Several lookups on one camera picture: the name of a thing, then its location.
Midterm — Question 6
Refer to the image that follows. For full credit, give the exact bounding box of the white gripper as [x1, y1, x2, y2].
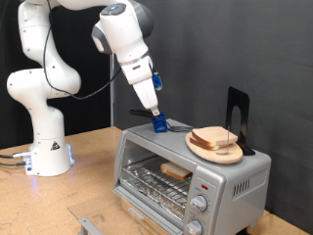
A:
[132, 77, 161, 118]

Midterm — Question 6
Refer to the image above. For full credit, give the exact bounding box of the black spatula with blue block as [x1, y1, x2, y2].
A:
[128, 108, 194, 133]

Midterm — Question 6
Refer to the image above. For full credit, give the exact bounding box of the white bread slice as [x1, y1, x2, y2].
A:
[191, 125, 239, 147]
[189, 136, 226, 151]
[159, 161, 194, 181]

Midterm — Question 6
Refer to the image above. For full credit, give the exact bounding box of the glass oven door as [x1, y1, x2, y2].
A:
[67, 190, 187, 235]

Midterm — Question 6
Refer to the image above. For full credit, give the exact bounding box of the silver oven knob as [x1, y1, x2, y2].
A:
[185, 219, 203, 235]
[190, 195, 208, 213]

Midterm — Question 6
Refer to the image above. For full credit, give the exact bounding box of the silver toaster oven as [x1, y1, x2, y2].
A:
[112, 118, 272, 235]

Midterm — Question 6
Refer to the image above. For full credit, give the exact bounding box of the vertical metal pole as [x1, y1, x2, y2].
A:
[109, 53, 115, 127]

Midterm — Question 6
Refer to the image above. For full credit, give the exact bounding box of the round wooden plate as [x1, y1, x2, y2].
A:
[185, 130, 245, 165]

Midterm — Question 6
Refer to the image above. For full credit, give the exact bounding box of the black metal bookend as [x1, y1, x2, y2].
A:
[225, 86, 256, 157]

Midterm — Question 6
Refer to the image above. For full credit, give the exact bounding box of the wire oven rack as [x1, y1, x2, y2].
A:
[121, 156, 194, 210]

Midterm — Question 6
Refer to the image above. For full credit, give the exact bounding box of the grey base cable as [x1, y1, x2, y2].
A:
[0, 151, 32, 161]
[0, 161, 28, 167]

